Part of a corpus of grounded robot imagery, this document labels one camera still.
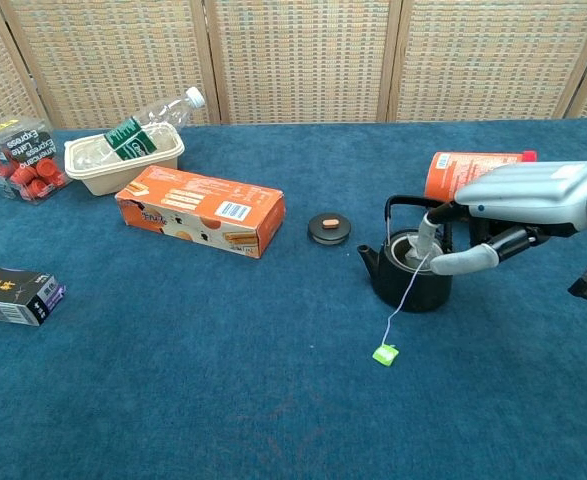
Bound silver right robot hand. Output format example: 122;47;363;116
417;160;587;276

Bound black carton gold lettering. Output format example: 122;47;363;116
0;264;67;327

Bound clear box red coffee capsules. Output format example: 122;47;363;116
0;116;73;206

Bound woven wooden folding screen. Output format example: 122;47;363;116
0;0;587;132

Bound black cast iron teapot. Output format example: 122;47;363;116
356;194;456;314

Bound orange biscuit carton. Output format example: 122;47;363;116
114;165;287;260

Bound black teapot lid orange knob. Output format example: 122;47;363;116
307;213;353;247

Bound beige plastic food tray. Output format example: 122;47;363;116
63;123;186;197

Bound orange snack canister red lid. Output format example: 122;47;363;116
424;148;539;204

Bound clear water bottle green label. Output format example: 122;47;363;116
70;86;206;174

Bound blue felt table cover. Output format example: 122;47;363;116
0;118;587;480

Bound pyramid tea bag green tag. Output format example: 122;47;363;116
371;230;437;368

